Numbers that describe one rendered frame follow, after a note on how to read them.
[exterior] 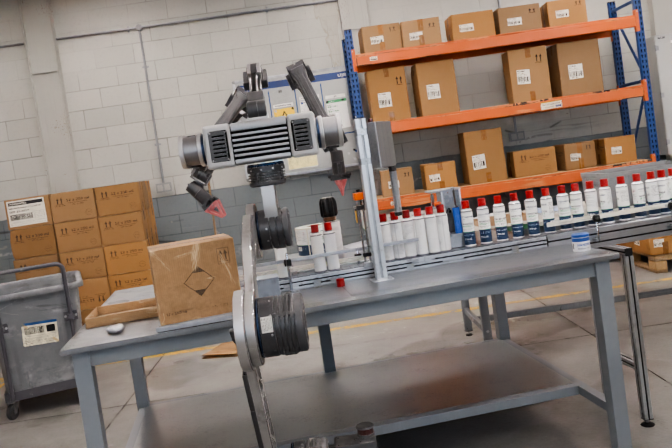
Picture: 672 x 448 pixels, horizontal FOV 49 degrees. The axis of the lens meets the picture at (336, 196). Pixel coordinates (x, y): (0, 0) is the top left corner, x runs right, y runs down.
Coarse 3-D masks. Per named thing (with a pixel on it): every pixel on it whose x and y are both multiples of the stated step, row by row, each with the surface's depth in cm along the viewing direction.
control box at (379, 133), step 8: (368, 128) 298; (376, 128) 297; (384, 128) 305; (368, 136) 299; (376, 136) 297; (384, 136) 304; (376, 144) 297; (384, 144) 303; (392, 144) 311; (376, 152) 298; (384, 152) 302; (392, 152) 310; (376, 160) 298; (384, 160) 301; (392, 160) 309; (376, 168) 299
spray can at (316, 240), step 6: (312, 228) 312; (318, 228) 313; (312, 234) 311; (318, 234) 311; (312, 240) 311; (318, 240) 311; (312, 246) 312; (318, 246) 311; (312, 252) 313; (318, 252) 311; (318, 258) 311; (324, 258) 313; (318, 264) 311; (324, 264) 312; (318, 270) 312; (324, 270) 312
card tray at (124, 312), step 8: (112, 304) 313; (120, 304) 314; (128, 304) 314; (136, 304) 315; (144, 304) 315; (152, 304) 316; (96, 312) 310; (104, 312) 313; (112, 312) 313; (120, 312) 312; (128, 312) 289; (136, 312) 290; (144, 312) 290; (152, 312) 291; (88, 320) 287; (96, 320) 288; (104, 320) 288; (112, 320) 288; (120, 320) 289; (128, 320) 289; (88, 328) 287
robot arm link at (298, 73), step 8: (296, 64) 296; (304, 64) 296; (288, 72) 296; (296, 72) 295; (304, 72) 294; (296, 80) 294; (304, 80) 292; (304, 88) 291; (312, 88) 291; (304, 96) 292; (312, 96) 289; (312, 104) 288; (320, 104) 287; (320, 112) 286; (344, 136) 280
